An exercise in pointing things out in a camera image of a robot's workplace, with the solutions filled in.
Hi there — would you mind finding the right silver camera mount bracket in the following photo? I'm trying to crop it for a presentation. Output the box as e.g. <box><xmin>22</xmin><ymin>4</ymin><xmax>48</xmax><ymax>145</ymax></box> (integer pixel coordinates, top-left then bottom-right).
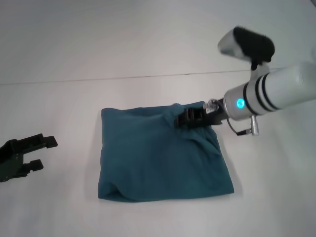
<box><xmin>248</xmin><ymin>62</ymin><xmax>272</xmax><ymax>82</ymax></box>

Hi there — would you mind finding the right gripper silver cable plug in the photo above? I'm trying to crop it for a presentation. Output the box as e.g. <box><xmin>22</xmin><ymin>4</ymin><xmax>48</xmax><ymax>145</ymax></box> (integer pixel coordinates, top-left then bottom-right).
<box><xmin>202</xmin><ymin>98</ymin><xmax>220</xmax><ymax>114</ymax></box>

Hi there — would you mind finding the right arm cable with connector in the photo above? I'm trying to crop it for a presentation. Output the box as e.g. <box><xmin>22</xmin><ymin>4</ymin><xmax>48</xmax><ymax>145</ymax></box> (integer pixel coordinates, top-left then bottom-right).
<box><xmin>226</xmin><ymin>114</ymin><xmax>262</xmax><ymax>137</ymax></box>

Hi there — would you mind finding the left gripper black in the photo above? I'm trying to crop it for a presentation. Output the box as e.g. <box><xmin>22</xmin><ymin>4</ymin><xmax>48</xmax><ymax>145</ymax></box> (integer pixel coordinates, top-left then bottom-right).
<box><xmin>0</xmin><ymin>133</ymin><xmax>59</xmax><ymax>184</ymax></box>

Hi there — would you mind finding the teal t-shirt with pink print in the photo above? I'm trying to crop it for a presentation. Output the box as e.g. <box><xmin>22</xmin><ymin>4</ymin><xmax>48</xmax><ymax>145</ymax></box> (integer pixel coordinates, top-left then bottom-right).
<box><xmin>97</xmin><ymin>100</ymin><xmax>235</xmax><ymax>202</ymax></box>

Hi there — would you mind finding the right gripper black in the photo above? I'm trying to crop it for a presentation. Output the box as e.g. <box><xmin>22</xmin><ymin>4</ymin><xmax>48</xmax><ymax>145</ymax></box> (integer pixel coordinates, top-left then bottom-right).
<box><xmin>174</xmin><ymin>98</ymin><xmax>227</xmax><ymax>129</ymax></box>

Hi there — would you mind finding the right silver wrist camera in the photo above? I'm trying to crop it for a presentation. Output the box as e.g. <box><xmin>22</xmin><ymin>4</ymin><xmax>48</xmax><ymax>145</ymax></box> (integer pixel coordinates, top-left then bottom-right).
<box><xmin>217</xmin><ymin>26</ymin><xmax>276</xmax><ymax>70</ymax></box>

